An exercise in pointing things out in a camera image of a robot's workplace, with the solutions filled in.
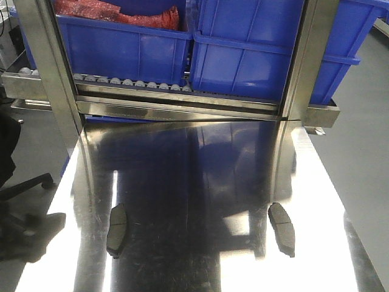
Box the grey brake pad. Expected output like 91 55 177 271
268 203 295 257
106 204 128 259

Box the right blue plastic bin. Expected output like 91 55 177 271
190 0 388 105

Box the blue plastic bin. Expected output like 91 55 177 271
9 5 195 88
190 0 388 105

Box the red bubble wrap bag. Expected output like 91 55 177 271
54 1 180 30

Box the left blue plastic bin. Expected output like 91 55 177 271
9 5 195 88

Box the person in black trousers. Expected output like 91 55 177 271
0 91 24 188

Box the black office chair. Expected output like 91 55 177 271
1 173 66 263

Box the steel roller rack frame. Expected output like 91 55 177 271
4 1 339 148

